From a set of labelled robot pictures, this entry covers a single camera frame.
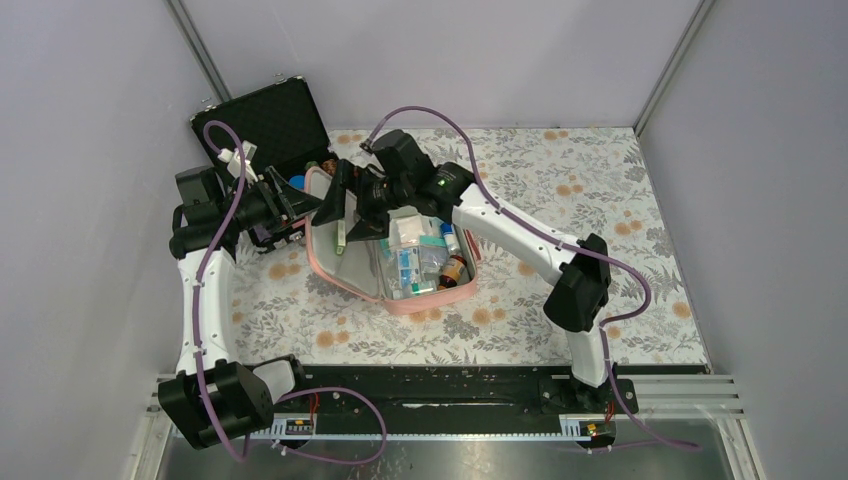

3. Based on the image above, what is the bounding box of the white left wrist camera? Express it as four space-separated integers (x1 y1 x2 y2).
217 141 258 184

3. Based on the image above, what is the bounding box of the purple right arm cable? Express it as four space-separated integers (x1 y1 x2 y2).
360 105 702 455

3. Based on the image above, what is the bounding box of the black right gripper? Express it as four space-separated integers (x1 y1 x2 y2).
311 159 412 244

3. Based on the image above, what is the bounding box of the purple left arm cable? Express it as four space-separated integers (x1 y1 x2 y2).
190 120 389 466

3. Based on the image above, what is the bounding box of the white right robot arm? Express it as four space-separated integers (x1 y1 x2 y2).
311 130 614 412

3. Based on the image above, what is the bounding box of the black poker chip case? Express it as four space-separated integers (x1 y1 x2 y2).
190 76 339 253

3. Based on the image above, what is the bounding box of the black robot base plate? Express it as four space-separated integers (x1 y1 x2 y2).
274 365 639 439

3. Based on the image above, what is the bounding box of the brown bottle orange cap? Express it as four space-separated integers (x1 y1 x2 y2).
437 255 469 291

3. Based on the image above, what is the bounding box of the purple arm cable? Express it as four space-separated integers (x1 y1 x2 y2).
190 120 389 466
360 105 702 455

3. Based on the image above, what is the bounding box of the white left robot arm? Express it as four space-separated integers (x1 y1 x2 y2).
158 167 321 450

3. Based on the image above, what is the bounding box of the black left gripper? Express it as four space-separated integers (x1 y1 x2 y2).
220 166 323 232

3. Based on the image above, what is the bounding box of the small green box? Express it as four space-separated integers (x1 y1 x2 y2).
335 219 347 256

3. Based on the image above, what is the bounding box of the blue white blister pack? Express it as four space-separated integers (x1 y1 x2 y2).
395 247 423 287

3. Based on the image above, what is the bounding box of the pink medicine kit bag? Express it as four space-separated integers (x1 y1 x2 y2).
305 194 480 315

